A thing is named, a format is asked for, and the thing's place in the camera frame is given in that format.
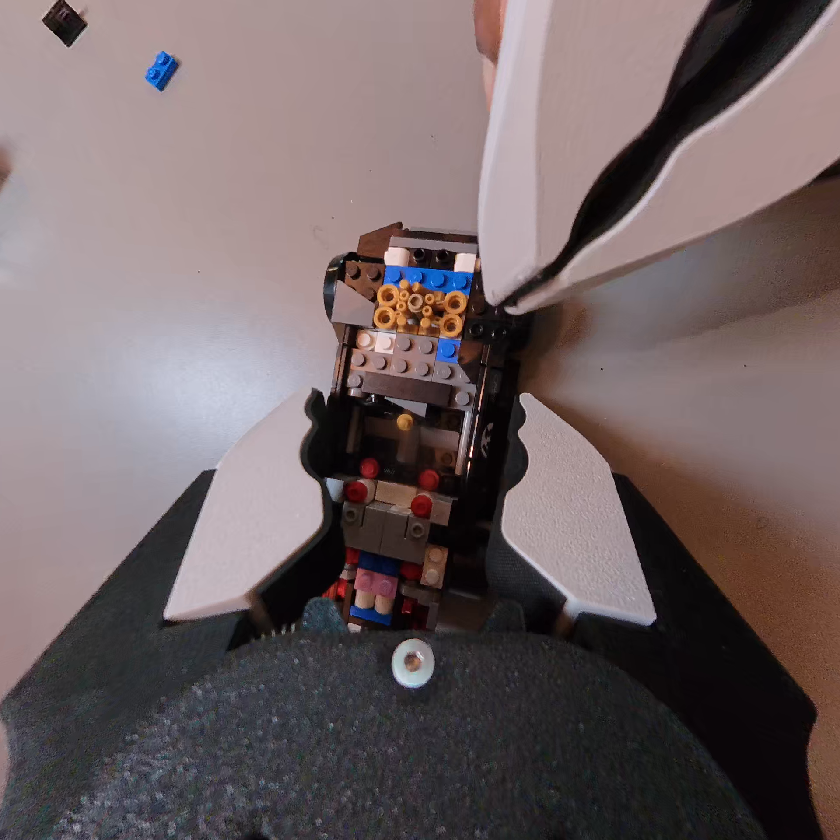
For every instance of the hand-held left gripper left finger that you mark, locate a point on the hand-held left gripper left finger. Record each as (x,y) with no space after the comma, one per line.
(256,512)

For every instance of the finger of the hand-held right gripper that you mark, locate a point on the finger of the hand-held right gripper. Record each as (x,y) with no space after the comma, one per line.
(754,151)
(558,131)

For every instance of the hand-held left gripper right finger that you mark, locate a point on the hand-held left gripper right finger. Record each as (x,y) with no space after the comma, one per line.
(577,518)

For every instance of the black lego car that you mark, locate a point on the black lego car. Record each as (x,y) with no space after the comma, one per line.
(420,407)

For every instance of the blue lego plate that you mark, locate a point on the blue lego plate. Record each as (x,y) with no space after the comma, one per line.
(162,71)

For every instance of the black lego piece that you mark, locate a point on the black lego piece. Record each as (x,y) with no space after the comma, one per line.
(64,22)

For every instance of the person's right hand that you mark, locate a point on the person's right hand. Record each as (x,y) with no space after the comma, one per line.
(487,46)

